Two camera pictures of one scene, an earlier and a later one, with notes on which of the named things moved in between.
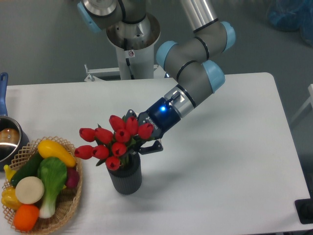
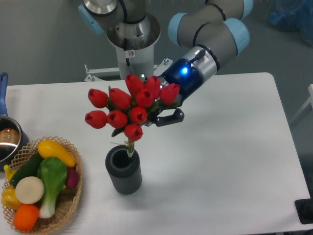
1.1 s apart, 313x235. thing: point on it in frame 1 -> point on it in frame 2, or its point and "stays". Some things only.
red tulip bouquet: x=111 y=146 -> x=126 y=112
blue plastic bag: x=291 y=15 stays
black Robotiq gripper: x=162 y=116 -> x=183 y=73
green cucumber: x=29 y=169 stays
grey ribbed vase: x=127 y=179 stays
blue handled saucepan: x=13 y=139 stays
